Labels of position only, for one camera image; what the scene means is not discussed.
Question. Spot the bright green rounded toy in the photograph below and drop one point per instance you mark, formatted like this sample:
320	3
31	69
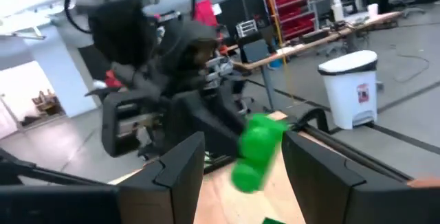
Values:
258	148

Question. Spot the wooden workbench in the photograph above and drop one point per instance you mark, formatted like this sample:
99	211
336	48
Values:
309	46

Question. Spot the black corner bracket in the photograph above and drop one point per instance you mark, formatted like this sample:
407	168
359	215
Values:
311	114

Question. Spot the white trash can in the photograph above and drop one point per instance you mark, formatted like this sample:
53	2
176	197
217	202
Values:
350	90

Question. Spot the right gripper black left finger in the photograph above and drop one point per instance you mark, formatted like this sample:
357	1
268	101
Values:
148	200

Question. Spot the red bin shelf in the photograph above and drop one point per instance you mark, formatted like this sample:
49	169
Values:
295	7

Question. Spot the black aluminium table frame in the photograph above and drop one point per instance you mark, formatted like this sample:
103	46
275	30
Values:
361	155

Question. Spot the white cup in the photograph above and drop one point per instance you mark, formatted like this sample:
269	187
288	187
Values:
373	11

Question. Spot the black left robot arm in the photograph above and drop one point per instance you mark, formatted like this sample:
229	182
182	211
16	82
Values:
206	128

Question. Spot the person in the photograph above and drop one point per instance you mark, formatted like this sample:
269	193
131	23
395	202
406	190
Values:
192	55

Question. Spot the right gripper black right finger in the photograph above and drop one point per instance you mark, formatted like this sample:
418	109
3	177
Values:
343	200

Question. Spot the white plastic bottle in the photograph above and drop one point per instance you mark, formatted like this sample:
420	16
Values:
337	9

